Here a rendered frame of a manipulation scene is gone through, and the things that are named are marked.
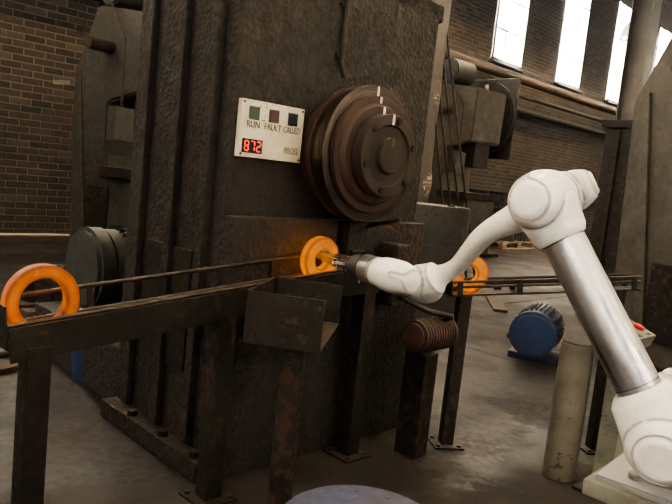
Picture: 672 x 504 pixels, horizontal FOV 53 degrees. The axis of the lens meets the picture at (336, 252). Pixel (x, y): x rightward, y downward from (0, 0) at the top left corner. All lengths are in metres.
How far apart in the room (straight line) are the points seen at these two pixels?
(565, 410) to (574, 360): 0.19
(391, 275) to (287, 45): 0.84
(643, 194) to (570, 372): 2.34
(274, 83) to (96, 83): 4.74
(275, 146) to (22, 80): 6.13
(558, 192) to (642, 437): 0.55
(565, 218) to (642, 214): 3.15
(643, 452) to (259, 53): 1.55
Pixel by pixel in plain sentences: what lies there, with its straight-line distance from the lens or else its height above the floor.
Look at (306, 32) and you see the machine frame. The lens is 2.35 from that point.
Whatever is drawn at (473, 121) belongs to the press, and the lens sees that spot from 10.19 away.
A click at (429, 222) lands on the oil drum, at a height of 0.75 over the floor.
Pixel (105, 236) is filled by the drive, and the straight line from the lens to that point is 3.18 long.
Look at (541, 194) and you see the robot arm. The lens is 1.57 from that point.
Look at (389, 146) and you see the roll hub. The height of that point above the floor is 1.15.
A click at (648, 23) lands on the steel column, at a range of 11.38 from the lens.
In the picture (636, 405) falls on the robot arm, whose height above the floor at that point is 0.61.
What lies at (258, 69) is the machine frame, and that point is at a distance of 2.21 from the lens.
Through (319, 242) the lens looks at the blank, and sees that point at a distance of 2.23.
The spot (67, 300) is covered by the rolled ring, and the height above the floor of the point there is 0.65.
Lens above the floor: 1.04
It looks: 7 degrees down
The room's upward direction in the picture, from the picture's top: 6 degrees clockwise
